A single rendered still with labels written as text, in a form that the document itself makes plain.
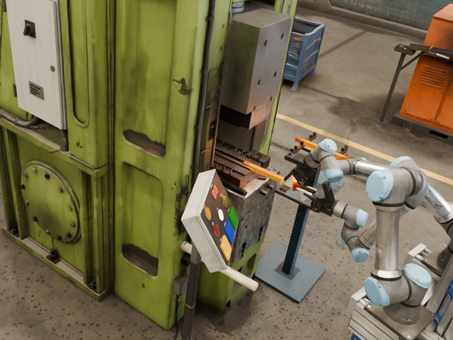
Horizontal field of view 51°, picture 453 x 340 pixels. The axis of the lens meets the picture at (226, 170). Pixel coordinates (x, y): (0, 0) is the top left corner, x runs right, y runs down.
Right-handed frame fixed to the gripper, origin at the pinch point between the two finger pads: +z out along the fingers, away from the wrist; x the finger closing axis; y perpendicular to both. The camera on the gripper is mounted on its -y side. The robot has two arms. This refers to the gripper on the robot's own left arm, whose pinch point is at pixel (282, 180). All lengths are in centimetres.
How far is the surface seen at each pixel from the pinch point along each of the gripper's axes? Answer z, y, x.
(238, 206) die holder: 20.3, -4.7, -15.9
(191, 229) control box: -10, -9, -74
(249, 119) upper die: -18.9, -31.5, -12.2
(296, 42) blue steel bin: 116, -116, 344
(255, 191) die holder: 14.6, -5.1, -5.4
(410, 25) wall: 132, -62, 756
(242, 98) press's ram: -28, -40, -17
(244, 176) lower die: 10.8, -14.6, -8.0
